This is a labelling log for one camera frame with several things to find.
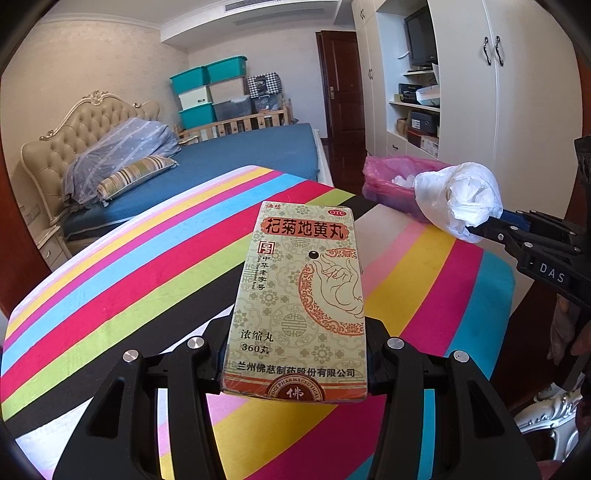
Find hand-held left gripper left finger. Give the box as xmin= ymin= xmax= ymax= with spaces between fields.
xmin=53 ymin=318 xmax=234 ymax=480

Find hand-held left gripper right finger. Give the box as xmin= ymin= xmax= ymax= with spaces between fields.
xmin=365 ymin=318 xmax=541 ymax=480

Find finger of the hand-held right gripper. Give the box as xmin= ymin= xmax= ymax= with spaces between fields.
xmin=502 ymin=209 xmax=583 ymax=243
xmin=465 ymin=216 xmax=536 ymax=266

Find white plastic bag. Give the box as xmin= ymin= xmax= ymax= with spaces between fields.
xmin=413 ymin=162 xmax=504 ymax=244

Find patterned medicine box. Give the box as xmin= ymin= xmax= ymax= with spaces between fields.
xmin=221 ymin=200 xmax=370 ymax=404

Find bin with pink liner bag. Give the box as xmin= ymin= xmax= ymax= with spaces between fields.
xmin=361 ymin=155 xmax=455 ymax=224

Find person's right hand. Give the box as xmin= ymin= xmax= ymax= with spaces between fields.
xmin=549 ymin=295 xmax=581 ymax=366

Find white printed box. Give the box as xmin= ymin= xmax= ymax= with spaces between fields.
xmin=406 ymin=129 xmax=439 ymax=155

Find white built-in wardrobe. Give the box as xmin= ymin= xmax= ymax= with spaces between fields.
xmin=351 ymin=0 xmax=583 ymax=222

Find white carved furniture piece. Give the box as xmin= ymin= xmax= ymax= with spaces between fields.
xmin=515 ymin=392 xmax=585 ymax=435

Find cream nightstand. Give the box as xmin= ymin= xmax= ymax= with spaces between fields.
xmin=34 ymin=224 xmax=75 ymax=273

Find striped pillow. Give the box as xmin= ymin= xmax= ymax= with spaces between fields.
xmin=96 ymin=155 xmax=178 ymax=206

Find bed with blue sheet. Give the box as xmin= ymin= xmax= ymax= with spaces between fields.
xmin=60 ymin=122 xmax=321 ymax=243

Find dark brown wooden door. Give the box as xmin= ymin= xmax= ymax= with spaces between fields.
xmin=315 ymin=30 xmax=368 ymax=155

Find black television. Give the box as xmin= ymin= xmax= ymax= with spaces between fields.
xmin=404 ymin=6 xmax=438 ymax=69

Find brown wooden panel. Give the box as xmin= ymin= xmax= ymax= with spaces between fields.
xmin=0 ymin=138 xmax=51 ymax=319

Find grey-blue dotted duvet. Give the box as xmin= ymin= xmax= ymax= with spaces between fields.
xmin=62 ymin=117 xmax=182 ymax=208

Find teal storage box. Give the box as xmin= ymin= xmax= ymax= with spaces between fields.
xmin=178 ymin=102 xmax=217 ymax=130
xmin=205 ymin=55 xmax=250 ymax=85
xmin=170 ymin=66 xmax=209 ymax=94

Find grey clear storage box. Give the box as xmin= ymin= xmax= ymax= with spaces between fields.
xmin=212 ymin=95 xmax=254 ymax=121

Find white storage box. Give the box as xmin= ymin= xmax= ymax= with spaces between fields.
xmin=178 ymin=86 xmax=214 ymax=112

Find dark storage bag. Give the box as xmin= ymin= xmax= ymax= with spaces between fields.
xmin=252 ymin=92 xmax=284 ymax=114

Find beige storage box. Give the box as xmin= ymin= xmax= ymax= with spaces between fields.
xmin=210 ymin=76 xmax=250 ymax=103

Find beige tufted headboard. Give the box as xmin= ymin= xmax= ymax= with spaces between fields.
xmin=21 ymin=89 xmax=161 ymax=217

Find black white checkered bag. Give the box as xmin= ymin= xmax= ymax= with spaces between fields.
xmin=246 ymin=71 xmax=283 ymax=97

